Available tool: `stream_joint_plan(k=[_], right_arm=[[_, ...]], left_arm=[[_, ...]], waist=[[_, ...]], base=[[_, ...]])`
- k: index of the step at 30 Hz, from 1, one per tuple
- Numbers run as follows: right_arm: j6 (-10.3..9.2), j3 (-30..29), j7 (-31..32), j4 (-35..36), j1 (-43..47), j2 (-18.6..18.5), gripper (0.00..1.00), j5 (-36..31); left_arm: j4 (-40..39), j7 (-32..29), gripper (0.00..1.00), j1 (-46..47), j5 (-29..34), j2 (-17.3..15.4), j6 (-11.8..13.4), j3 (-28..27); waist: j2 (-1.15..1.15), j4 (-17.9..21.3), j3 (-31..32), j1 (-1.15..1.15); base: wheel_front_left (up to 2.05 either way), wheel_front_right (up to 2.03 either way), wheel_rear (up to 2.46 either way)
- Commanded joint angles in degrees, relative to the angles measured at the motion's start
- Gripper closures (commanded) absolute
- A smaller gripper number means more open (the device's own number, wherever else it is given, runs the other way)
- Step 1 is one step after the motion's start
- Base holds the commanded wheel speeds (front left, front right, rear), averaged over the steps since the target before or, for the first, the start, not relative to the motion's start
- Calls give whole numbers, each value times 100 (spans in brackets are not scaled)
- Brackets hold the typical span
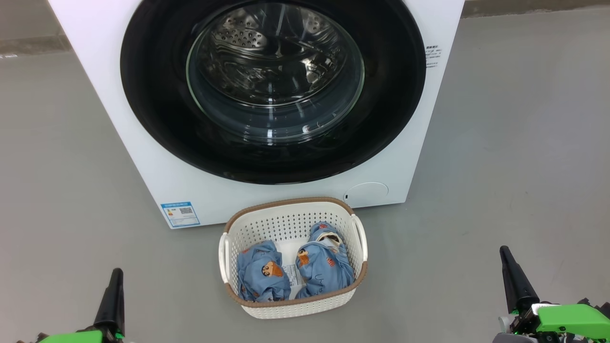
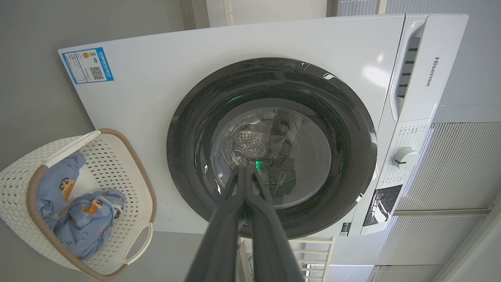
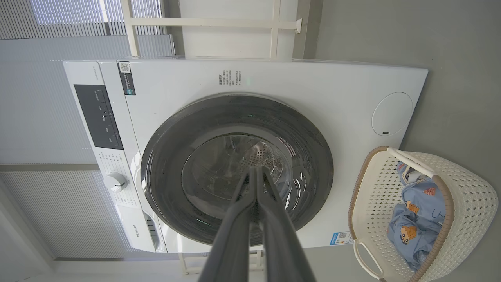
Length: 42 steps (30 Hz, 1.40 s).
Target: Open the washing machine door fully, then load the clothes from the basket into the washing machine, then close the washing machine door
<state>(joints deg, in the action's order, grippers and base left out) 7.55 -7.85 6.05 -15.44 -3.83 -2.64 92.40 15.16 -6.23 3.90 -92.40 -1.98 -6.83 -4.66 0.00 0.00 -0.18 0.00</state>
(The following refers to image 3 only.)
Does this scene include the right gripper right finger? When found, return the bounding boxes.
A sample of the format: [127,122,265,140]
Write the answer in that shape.
[256,166,317,282]

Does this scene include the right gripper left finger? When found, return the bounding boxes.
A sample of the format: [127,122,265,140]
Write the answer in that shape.
[198,166,258,282]

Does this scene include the round washing machine door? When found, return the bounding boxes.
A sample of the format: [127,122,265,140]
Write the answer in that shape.
[140,93,334,246]

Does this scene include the blue cartoon print garment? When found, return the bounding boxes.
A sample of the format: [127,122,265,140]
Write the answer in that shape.
[387,204,443,273]

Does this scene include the blue garment with beige collar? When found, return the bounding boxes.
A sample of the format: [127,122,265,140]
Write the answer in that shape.
[395,161,447,231]

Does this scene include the perforated steel washer drum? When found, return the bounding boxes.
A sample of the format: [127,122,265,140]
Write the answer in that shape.
[219,135,292,184]

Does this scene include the white plastic control dial knob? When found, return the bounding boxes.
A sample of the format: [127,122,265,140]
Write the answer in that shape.
[103,172,128,193]

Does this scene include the white front-load washing machine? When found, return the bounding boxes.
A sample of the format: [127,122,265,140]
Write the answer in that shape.
[63,57,428,253]

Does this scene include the blue energy label sticker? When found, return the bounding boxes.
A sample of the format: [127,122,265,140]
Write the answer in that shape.
[329,231,355,246]

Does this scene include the white detergent drawer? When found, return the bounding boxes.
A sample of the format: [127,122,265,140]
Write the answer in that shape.
[115,204,167,253]

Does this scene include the cream perforated laundry basket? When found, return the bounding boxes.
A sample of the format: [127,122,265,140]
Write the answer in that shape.
[348,146,499,282]

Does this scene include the printed warning text label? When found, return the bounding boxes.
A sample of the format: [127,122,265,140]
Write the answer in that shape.
[218,70,242,87]

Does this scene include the round white filter cover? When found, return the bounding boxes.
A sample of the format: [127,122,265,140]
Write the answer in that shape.
[371,92,413,136]

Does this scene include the black control display panel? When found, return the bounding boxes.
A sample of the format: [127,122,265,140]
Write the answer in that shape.
[74,84,124,150]

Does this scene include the black QR code sticker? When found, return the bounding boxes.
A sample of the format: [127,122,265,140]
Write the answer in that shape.
[118,61,136,96]

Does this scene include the white metal frame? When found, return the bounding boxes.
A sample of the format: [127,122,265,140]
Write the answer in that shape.
[121,0,303,59]

